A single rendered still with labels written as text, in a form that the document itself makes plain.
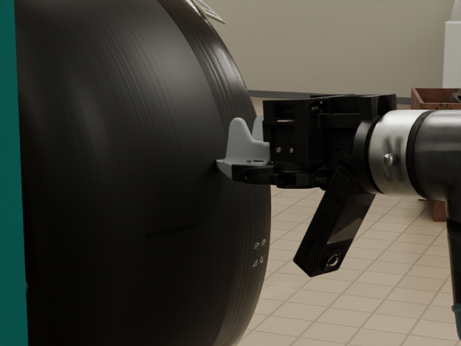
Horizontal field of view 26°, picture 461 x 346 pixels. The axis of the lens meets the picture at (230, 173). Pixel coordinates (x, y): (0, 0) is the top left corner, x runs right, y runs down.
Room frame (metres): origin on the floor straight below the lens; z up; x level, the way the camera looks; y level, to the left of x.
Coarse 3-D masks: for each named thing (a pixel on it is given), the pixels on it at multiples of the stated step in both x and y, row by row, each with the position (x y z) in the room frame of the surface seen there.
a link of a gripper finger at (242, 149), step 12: (240, 120) 0.95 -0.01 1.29; (228, 132) 0.96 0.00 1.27; (240, 132) 0.95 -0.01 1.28; (228, 144) 0.96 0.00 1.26; (240, 144) 0.95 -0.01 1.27; (252, 144) 0.94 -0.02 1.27; (264, 144) 0.92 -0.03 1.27; (228, 156) 0.96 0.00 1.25; (240, 156) 0.95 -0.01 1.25; (252, 156) 0.94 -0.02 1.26; (264, 156) 0.92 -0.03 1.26; (228, 168) 0.95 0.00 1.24
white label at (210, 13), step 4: (192, 0) 1.14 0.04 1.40; (196, 0) 1.16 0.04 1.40; (200, 0) 1.17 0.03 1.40; (196, 4) 1.14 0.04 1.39; (200, 4) 1.15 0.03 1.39; (204, 4) 1.17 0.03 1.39; (200, 8) 1.13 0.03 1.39; (204, 8) 1.14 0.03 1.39; (208, 8) 1.16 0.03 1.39; (204, 12) 1.13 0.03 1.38; (208, 12) 1.13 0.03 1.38; (212, 12) 1.15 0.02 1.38; (212, 16) 1.13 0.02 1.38; (216, 16) 1.15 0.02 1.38; (216, 20) 1.14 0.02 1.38; (220, 20) 1.15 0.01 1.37; (224, 24) 1.16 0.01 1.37
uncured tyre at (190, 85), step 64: (64, 0) 1.01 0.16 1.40; (128, 0) 1.06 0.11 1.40; (64, 64) 0.95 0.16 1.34; (128, 64) 0.98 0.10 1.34; (192, 64) 1.03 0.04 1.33; (64, 128) 0.92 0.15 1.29; (128, 128) 0.93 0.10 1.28; (192, 128) 0.99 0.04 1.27; (64, 192) 0.90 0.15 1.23; (128, 192) 0.91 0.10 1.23; (192, 192) 0.96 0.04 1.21; (256, 192) 1.02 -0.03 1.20; (64, 256) 0.90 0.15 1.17; (128, 256) 0.91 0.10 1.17; (192, 256) 0.96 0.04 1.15; (64, 320) 0.90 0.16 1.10; (128, 320) 0.91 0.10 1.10; (192, 320) 0.98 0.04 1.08
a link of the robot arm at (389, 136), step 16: (400, 112) 0.83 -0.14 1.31; (416, 112) 0.82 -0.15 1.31; (384, 128) 0.82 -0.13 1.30; (400, 128) 0.81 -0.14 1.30; (368, 144) 0.83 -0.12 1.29; (384, 144) 0.81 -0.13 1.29; (400, 144) 0.80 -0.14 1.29; (368, 160) 0.83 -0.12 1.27; (384, 160) 0.80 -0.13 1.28; (400, 160) 0.80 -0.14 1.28; (384, 176) 0.81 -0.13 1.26; (400, 176) 0.80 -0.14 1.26; (384, 192) 0.83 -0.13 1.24; (400, 192) 0.81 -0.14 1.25; (416, 192) 0.80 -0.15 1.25
